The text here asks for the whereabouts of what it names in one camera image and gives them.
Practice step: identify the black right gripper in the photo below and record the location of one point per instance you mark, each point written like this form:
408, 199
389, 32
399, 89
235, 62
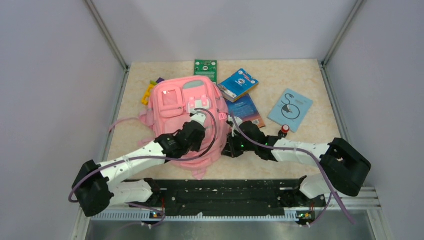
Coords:
230, 149

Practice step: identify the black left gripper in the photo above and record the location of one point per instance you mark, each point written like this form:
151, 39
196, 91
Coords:
196, 147

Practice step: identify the pink student backpack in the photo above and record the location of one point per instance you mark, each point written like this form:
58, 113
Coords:
170, 104

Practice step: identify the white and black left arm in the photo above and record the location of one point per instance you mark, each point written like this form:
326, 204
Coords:
98, 186

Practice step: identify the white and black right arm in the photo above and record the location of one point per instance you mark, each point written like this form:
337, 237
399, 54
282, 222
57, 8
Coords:
342, 168

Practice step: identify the sunset cover paperback book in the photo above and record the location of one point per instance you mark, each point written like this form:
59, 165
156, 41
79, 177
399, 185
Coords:
245, 109

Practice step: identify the yellow and purple toy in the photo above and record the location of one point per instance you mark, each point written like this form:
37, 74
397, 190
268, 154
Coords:
146, 96

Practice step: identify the blue paperback book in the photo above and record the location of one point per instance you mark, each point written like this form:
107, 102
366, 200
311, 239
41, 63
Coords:
237, 85

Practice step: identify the light blue thin booklet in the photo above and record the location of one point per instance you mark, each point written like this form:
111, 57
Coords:
290, 109

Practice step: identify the green paperback book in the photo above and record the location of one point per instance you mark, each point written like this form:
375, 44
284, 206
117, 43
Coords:
206, 68

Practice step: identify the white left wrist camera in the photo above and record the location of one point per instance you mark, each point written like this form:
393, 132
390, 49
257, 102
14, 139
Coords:
198, 117

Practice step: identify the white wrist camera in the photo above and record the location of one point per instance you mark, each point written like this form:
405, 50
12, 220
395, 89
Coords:
234, 121
198, 117

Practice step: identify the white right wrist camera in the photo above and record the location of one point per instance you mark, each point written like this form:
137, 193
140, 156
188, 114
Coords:
234, 121

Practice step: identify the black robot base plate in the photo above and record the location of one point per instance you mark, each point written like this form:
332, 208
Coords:
229, 198

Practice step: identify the aluminium frame rail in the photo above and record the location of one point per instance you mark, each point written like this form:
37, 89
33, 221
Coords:
130, 223

